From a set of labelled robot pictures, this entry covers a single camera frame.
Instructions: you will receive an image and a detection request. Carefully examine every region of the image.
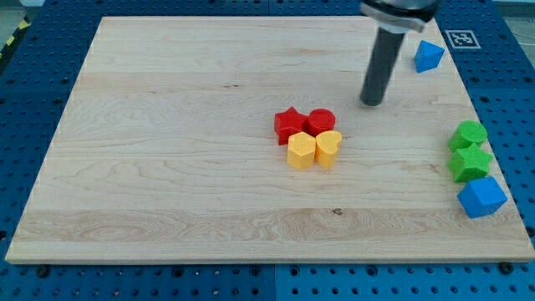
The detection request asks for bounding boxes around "green cylinder block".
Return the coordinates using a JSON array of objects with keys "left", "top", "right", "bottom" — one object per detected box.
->
[{"left": 448, "top": 120, "right": 488, "bottom": 152}]

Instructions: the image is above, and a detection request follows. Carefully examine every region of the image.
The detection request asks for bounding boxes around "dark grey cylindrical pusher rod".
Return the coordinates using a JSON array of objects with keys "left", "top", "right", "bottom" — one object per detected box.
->
[{"left": 360, "top": 28, "right": 405, "bottom": 106}]

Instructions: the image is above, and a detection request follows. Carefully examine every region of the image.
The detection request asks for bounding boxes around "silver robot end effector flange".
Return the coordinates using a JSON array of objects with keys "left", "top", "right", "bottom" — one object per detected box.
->
[{"left": 359, "top": 0, "right": 441, "bottom": 33}]

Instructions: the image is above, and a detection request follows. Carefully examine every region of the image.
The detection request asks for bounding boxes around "white fiducial marker tag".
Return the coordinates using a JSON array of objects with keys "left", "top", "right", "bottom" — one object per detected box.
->
[{"left": 445, "top": 29, "right": 481, "bottom": 49}]

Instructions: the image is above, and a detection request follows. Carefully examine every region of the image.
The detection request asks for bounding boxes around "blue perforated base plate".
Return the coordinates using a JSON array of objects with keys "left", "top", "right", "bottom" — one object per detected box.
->
[{"left": 1, "top": 1, "right": 534, "bottom": 300}]

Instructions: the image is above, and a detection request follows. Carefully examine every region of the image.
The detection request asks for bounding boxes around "red star block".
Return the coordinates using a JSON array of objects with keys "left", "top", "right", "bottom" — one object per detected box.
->
[{"left": 274, "top": 106, "right": 308, "bottom": 145}]

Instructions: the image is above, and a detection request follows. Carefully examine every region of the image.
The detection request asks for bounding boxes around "yellow heart block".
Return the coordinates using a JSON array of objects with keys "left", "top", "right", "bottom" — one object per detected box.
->
[{"left": 314, "top": 130, "right": 343, "bottom": 168}]

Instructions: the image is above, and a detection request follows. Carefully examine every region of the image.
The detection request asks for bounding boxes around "blue cube block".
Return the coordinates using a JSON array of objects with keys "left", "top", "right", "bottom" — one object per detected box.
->
[{"left": 457, "top": 176, "right": 507, "bottom": 218}]

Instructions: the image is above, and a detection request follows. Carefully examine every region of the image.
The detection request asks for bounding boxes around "blue triangle block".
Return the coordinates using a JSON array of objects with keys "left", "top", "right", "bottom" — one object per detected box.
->
[{"left": 414, "top": 40, "right": 445, "bottom": 73}]

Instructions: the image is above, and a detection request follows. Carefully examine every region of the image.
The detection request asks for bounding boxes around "green star block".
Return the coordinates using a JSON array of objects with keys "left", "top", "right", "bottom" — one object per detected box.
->
[{"left": 447, "top": 144, "right": 494, "bottom": 183}]

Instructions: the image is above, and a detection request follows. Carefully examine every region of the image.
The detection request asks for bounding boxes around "red cylinder block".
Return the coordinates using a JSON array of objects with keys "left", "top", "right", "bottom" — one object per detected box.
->
[{"left": 306, "top": 108, "right": 336, "bottom": 136}]

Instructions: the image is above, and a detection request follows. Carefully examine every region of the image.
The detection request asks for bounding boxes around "yellow hexagon block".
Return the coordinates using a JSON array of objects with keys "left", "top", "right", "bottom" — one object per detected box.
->
[{"left": 287, "top": 132, "right": 316, "bottom": 170}]

